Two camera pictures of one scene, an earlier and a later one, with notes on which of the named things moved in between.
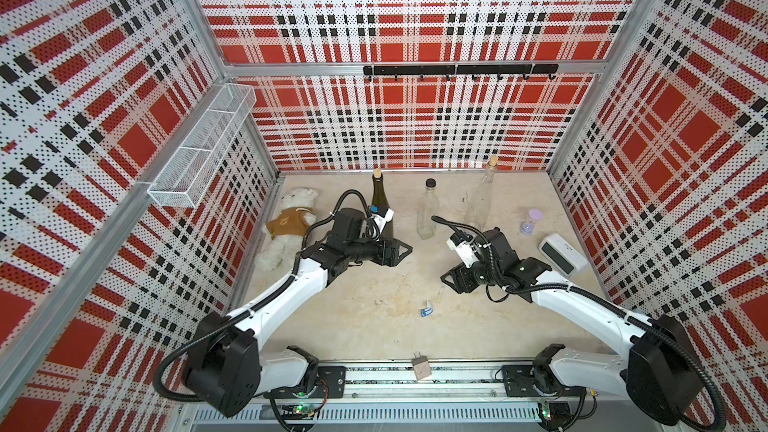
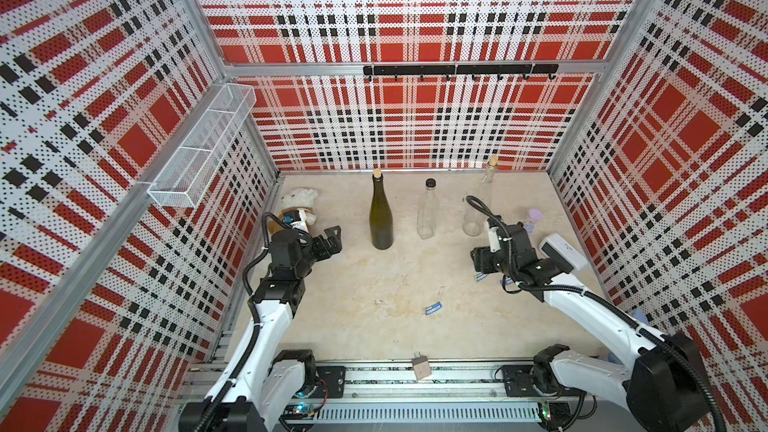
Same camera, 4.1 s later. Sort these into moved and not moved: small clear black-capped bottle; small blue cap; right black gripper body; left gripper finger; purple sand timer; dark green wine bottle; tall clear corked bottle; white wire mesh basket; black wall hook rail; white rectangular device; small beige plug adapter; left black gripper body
Moved: left gripper finger; left black gripper body; small blue cap; right black gripper body
Not moved: white wire mesh basket; dark green wine bottle; black wall hook rail; tall clear corked bottle; small clear black-capped bottle; purple sand timer; small beige plug adapter; white rectangular device
